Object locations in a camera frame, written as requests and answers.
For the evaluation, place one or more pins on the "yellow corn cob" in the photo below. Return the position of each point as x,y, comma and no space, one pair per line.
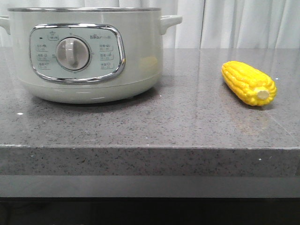
250,85

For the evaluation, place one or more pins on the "pale green electric cooking pot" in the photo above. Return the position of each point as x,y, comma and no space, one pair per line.
87,55

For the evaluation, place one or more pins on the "white pleated curtain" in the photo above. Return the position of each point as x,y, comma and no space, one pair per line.
208,23

